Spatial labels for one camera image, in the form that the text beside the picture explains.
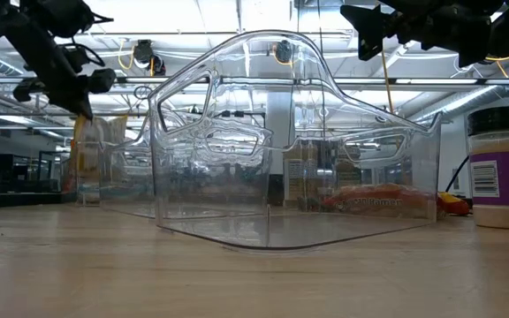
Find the purple label spice jar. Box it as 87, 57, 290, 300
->
466, 104, 509, 231

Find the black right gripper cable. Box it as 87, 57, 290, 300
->
443, 153, 471, 193

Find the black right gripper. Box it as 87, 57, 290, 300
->
340, 0, 494, 68

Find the grey ceiling beam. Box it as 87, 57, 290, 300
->
0, 74, 509, 88

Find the red ramen noodle packet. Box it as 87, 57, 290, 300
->
322, 182, 442, 221

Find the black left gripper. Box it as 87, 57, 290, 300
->
12, 42, 118, 119

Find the yellow-green white snack packet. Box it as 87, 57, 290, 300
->
72, 115, 128, 207

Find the clear plastic storage bin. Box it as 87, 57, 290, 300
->
73, 113, 161, 221
148, 29, 443, 254

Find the black ceiling device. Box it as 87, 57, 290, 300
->
273, 39, 294, 64
131, 38, 167, 77

